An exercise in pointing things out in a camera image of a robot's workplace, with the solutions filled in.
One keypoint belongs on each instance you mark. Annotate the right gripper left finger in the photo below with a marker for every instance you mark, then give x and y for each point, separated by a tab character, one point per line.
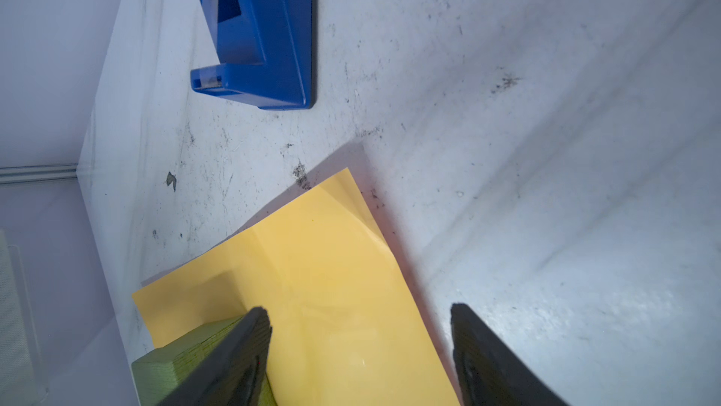
235	372

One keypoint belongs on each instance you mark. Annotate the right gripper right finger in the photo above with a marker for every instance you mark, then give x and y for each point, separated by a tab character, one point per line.
488	371

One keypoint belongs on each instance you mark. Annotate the lower white mesh shelf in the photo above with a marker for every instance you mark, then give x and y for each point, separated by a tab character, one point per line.
23	376

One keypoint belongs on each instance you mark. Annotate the yellow orange wrapping paper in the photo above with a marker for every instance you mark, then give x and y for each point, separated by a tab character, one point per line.
346	329

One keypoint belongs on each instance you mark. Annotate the blue tape dispenser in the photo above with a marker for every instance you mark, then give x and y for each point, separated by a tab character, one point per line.
265	51

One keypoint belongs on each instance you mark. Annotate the green gift box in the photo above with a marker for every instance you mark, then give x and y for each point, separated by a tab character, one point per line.
161	371

